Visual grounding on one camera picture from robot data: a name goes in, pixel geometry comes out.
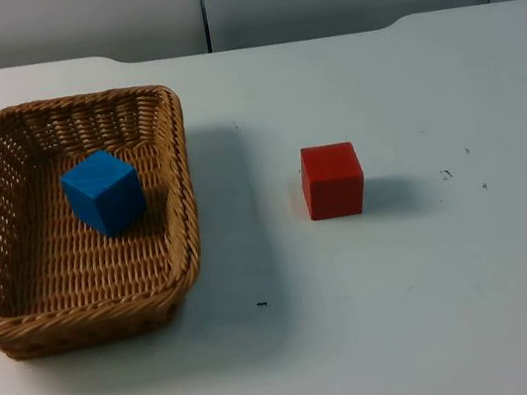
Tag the blue cube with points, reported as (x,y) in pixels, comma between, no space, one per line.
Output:
(102,193)

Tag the pale brown wicker basket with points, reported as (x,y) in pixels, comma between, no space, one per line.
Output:
(54,270)

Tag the red cube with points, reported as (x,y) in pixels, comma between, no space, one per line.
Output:
(332,181)

